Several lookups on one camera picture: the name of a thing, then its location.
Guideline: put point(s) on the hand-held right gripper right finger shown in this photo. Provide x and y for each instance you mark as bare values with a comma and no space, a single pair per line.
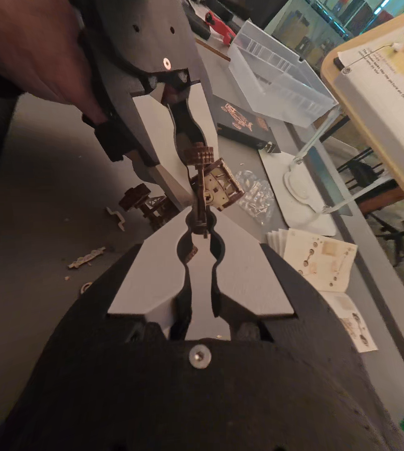
255,282

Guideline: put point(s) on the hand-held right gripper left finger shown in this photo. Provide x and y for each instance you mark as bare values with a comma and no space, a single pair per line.
142,282

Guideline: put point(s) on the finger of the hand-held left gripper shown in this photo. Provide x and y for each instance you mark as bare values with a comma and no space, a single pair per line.
205,112
156,130

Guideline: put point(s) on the wooden wheel axle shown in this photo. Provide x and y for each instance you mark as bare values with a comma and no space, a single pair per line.
200,155

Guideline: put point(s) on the wooden buggy model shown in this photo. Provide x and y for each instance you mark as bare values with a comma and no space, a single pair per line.
223,186

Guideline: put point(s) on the clear plastic bag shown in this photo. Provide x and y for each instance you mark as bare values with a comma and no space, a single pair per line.
258,197

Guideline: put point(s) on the black model box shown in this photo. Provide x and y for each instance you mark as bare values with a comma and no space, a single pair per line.
237,123

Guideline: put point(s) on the person's left hand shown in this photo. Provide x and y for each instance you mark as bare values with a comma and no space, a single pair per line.
29,45

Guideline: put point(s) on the toothed wooden bar piece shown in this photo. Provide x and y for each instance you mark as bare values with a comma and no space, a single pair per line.
85,257

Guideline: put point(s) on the instruction booklet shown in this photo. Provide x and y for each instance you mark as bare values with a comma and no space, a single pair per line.
318,264

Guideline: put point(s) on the wooden S-shaped piece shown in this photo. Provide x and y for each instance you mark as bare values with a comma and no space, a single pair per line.
115,216

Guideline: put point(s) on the clear plastic organiser box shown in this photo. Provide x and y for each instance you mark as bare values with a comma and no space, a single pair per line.
276,88

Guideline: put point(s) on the red clamp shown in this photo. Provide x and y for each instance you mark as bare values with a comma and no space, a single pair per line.
219,26

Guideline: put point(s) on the instruction sheet display board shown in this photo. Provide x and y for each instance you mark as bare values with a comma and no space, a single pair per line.
381,88

